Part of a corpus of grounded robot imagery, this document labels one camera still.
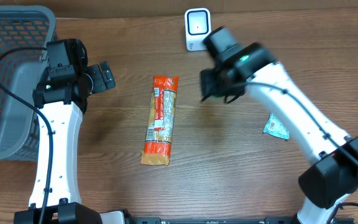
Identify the orange pasta packet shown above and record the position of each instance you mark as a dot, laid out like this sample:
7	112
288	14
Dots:
158	140

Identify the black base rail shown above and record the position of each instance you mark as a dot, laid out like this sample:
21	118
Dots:
266	220

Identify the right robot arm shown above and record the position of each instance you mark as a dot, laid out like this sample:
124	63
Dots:
331	152

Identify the white barcode scanner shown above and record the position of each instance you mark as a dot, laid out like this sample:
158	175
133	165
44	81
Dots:
197	28

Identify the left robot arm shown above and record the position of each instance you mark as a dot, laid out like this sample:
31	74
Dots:
61	99

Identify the teal snack packet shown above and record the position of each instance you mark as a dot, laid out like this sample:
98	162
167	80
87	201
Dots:
275	128

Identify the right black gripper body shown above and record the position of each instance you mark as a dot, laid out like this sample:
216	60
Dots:
209	83

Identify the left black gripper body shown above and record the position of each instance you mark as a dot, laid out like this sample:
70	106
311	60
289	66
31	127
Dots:
101	78

